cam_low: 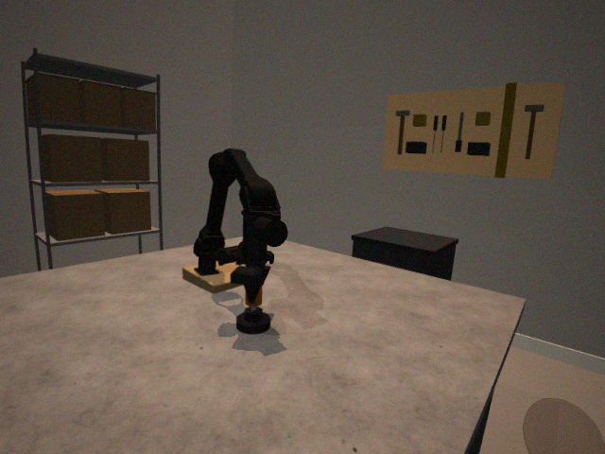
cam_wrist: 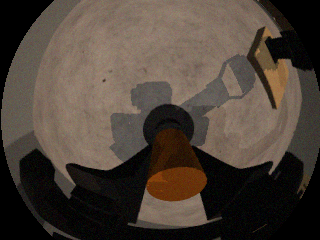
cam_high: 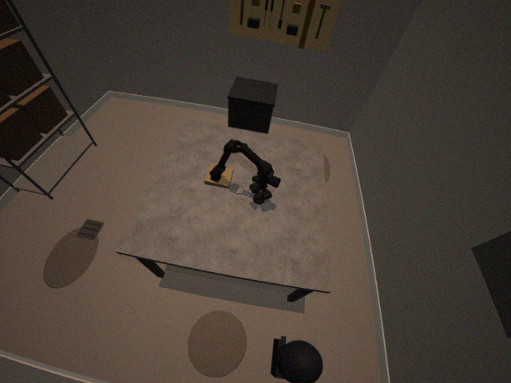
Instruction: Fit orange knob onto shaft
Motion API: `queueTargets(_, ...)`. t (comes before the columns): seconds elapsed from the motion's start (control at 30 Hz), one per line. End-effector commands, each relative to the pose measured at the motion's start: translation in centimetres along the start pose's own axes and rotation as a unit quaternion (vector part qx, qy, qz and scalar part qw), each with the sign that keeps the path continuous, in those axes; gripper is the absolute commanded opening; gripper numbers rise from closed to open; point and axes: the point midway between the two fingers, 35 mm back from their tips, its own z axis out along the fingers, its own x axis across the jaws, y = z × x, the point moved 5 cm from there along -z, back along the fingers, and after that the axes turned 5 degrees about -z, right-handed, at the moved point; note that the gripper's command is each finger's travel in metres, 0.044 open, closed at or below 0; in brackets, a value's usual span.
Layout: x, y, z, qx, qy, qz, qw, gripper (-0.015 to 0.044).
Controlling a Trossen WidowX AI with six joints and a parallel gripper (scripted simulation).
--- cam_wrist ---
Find black round pedestal with silver shaft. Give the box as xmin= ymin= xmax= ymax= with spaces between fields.
xmin=143 ymin=104 xmax=195 ymax=145

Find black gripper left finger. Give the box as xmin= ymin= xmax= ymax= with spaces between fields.
xmin=65 ymin=144 xmax=152 ymax=224

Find orange tapered knob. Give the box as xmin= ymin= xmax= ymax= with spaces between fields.
xmin=145 ymin=128 xmax=207 ymax=201

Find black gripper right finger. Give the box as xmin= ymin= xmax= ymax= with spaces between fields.
xmin=192 ymin=145 xmax=273 ymax=221

